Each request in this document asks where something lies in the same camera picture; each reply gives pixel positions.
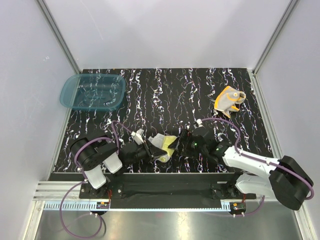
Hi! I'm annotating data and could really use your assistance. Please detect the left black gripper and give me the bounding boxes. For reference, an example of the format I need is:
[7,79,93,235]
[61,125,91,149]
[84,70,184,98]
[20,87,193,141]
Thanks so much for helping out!
[126,138,167,166]

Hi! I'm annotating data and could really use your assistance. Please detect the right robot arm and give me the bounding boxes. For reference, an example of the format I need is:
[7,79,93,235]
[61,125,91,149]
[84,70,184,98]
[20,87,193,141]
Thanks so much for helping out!
[168,126,314,211]

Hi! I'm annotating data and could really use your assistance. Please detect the right orange connector box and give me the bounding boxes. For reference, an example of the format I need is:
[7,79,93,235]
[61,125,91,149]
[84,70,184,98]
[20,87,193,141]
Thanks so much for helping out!
[230,202,247,214]

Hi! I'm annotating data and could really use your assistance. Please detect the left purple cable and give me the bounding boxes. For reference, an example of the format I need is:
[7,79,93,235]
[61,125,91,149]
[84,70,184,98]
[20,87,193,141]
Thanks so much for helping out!
[58,120,136,237]

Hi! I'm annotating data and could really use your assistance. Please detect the purple cable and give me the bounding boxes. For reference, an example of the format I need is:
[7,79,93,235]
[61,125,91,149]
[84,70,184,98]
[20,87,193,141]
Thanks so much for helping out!
[197,118,315,217]
[58,120,136,237]

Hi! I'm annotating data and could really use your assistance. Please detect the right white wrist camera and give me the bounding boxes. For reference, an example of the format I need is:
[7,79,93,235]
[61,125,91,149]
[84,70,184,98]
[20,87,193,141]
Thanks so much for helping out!
[196,119,203,127]

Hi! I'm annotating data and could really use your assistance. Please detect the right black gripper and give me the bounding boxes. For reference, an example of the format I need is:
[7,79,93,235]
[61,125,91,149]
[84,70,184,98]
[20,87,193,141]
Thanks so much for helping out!
[168,128,208,160]

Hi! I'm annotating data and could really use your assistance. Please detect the orange connector box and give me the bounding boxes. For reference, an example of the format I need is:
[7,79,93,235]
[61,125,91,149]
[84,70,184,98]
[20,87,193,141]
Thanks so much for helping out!
[230,202,247,214]
[96,201,110,210]

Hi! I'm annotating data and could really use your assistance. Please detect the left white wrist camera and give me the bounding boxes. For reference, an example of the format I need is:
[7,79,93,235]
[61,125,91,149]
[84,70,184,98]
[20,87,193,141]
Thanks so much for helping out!
[130,128,144,145]

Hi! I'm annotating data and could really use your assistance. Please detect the grey orange towel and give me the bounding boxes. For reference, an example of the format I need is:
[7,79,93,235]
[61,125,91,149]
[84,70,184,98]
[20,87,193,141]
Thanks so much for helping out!
[214,86,247,119]

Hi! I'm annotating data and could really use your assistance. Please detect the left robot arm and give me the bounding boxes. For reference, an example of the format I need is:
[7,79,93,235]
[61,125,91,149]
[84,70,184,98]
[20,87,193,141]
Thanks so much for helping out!
[70,135,167,199]

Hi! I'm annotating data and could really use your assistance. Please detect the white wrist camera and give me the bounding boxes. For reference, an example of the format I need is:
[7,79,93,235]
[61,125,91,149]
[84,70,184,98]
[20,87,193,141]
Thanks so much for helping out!
[130,128,144,145]
[196,119,203,127]

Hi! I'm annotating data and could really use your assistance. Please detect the blue transparent plastic container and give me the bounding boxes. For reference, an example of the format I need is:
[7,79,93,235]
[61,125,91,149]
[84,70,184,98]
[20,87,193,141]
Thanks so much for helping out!
[59,73,126,112]

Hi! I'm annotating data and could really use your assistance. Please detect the left orange connector box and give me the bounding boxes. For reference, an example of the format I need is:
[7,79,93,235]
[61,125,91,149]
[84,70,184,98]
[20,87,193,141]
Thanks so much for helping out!
[96,201,110,210]

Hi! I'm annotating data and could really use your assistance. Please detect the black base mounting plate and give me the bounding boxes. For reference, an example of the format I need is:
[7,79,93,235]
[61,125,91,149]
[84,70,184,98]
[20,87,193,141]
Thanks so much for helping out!
[78,171,257,210]

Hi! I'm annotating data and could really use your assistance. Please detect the grey yellow frog towel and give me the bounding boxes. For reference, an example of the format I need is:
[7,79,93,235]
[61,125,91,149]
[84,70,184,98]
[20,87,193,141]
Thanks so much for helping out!
[148,133,177,163]

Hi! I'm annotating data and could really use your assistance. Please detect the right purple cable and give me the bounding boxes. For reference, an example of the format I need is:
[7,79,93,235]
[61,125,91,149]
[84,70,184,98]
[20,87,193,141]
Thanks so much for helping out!
[197,118,315,217]

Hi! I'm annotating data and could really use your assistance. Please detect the aluminium frame rail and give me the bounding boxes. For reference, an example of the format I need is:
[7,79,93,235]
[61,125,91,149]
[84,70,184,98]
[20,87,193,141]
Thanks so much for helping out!
[32,181,306,213]

